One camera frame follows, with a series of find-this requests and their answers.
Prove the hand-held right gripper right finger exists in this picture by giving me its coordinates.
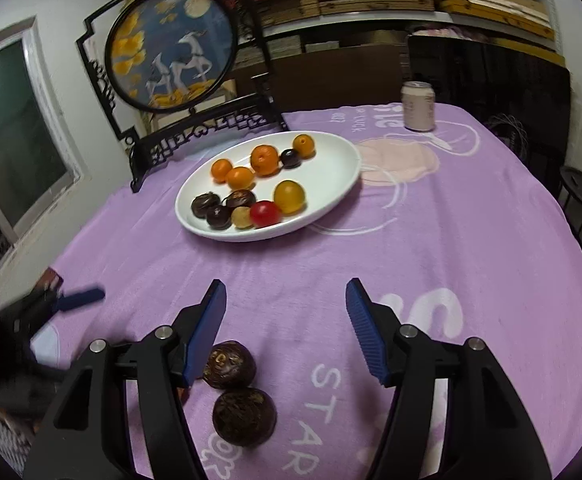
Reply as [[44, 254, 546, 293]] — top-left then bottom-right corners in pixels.
[[346, 278, 552, 480]]

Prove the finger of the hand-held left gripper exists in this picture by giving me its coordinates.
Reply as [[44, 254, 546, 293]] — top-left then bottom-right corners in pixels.
[[31, 286, 106, 313]]

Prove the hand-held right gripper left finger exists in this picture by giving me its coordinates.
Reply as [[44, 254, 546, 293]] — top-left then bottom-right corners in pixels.
[[24, 279, 228, 480]]

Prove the large dark water chestnut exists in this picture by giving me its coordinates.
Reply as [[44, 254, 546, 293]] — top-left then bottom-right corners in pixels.
[[212, 388, 277, 445], [202, 341, 258, 390]]

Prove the dark cherry with stem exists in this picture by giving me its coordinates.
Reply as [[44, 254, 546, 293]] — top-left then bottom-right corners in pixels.
[[206, 206, 232, 231]]

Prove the small dark water chestnut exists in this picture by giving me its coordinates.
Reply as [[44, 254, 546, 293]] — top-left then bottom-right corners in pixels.
[[191, 192, 222, 219], [226, 189, 257, 209]]

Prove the red cherry tomato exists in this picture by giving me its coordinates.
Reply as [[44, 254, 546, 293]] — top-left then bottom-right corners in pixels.
[[249, 200, 283, 227]]

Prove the white oval plate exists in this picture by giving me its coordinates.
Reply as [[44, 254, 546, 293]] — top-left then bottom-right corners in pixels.
[[174, 131, 362, 243]]

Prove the white ribbed fabric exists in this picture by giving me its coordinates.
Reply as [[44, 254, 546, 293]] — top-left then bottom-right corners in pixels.
[[0, 400, 37, 476]]

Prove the pale drink can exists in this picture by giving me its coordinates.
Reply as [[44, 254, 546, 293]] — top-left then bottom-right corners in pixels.
[[402, 81, 437, 132]]

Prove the brown cardboard box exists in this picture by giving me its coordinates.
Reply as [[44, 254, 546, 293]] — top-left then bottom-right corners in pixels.
[[233, 44, 412, 113]]

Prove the round deer screen black stand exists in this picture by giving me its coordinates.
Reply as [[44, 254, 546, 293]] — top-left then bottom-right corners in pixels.
[[75, 0, 289, 193]]

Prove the black flat panel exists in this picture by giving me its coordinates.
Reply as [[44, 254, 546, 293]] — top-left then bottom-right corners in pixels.
[[407, 34, 572, 181]]

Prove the window with white frame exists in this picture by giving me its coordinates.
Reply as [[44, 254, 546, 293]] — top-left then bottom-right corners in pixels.
[[0, 17, 84, 241]]

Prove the wire spiral ornament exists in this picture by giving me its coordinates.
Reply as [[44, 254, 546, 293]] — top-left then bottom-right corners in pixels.
[[486, 112, 529, 161]]

